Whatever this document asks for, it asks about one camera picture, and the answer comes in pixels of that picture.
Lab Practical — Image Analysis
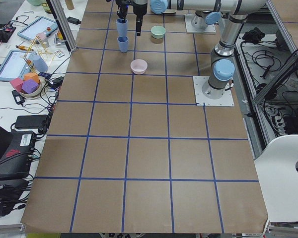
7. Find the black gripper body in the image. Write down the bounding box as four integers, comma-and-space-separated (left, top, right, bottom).
132, 0, 148, 31
115, 0, 132, 19

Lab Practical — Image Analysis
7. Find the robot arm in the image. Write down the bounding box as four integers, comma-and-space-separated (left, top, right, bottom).
162, 0, 266, 99
115, 0, 222, 32

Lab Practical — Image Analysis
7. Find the mint green bowl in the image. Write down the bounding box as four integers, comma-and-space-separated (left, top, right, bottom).
150, 25, 166, 39

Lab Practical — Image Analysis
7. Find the pink bowl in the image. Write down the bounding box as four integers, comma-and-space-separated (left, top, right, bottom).
130, 59, 148, 75

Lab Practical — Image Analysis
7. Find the cardboard tube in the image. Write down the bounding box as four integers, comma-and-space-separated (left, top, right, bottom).
65, 0, 75, 10

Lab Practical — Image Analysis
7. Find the teach pendant tablet far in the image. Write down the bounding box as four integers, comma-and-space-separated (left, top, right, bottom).
17, 16, 58, 41

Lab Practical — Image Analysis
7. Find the teach pendant tablet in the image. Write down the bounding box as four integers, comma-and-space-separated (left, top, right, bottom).
17, 16, 58, 41
0, 50, 31, 82

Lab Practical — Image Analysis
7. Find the pink cup on desk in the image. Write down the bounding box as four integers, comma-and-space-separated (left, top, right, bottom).
36, 32, 47, 43

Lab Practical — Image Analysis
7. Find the light blue cylinder cup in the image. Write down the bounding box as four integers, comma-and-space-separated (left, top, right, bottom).
33, 55, 48, 72

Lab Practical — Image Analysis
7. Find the teach pendant tablet near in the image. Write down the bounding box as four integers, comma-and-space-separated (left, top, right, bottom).
0, 50, 31, 82

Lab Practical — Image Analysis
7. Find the bowl of foam cubes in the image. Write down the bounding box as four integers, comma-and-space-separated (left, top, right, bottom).
10, 72, 43, 99

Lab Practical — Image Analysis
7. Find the black power adapter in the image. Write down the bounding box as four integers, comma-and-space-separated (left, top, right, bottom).
14, 115, 47, 129

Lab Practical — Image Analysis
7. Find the white chair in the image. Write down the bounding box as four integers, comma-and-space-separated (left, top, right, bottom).
254, 135, 298, 223

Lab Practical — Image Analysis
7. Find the aluminium frame post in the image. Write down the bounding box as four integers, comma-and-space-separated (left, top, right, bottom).
47, 0, 77, 53

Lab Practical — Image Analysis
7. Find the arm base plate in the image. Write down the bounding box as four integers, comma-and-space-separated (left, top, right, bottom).
193, 76, 234, 107
184, 13, 216, 34

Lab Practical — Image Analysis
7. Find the gold wire rack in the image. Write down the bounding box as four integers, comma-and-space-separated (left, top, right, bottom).
23, 36, 55, 72

